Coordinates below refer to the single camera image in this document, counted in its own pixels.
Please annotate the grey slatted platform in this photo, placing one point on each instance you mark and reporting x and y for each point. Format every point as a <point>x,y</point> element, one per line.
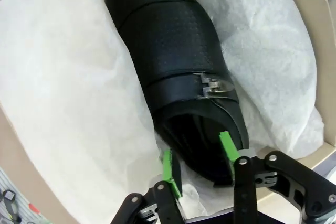
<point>26,216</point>

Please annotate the black leather buckle shoe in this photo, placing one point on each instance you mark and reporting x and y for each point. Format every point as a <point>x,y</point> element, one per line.
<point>170,51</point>

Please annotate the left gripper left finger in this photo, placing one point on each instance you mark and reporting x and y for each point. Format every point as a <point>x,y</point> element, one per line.
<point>157,205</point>

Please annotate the brown cardboard shoe box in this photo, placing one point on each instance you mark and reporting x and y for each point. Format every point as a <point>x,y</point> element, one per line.
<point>323,77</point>

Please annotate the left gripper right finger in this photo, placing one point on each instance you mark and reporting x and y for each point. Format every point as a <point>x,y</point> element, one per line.
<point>244,195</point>

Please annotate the white tissue paper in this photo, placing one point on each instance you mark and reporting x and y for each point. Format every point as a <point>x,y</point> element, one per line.
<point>65,77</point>

